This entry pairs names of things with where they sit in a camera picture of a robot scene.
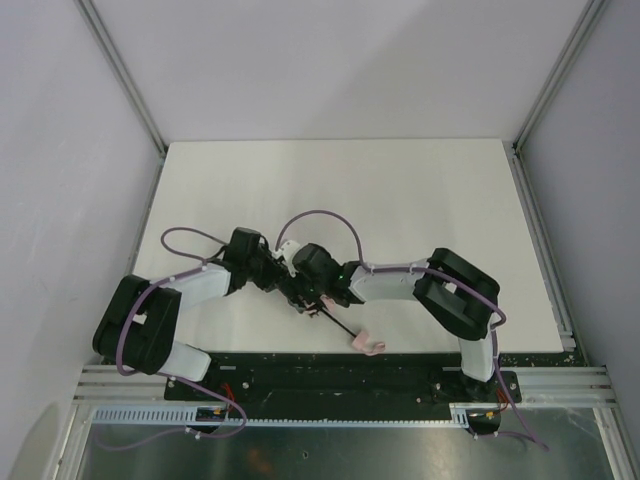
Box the pink folding umbrella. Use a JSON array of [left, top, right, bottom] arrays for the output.
[[303, 295, 386, 357]]

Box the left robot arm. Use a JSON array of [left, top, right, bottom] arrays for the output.
[[92, 227, 300, 382]]

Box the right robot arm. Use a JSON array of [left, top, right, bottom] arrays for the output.
[[275, 241, 506, 383]]

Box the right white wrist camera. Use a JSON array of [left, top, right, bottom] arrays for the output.
[[273, 240, 301, 263]]

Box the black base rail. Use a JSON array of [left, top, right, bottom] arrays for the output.
[[99, 351, 591, 421]]

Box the white slotted cable duct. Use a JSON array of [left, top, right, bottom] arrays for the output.
[[92, 405, 469, 428]]

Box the right aluminium frame post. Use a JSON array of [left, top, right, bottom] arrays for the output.
[[510, 0, 612, 151]]

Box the aluminium frame post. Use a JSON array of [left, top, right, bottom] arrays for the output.
[[510, 0, 612, 151], [74, 0, 167, 155]]

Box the left aluminium frame post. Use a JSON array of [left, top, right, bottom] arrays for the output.
[[74, 0, 167, 155]]

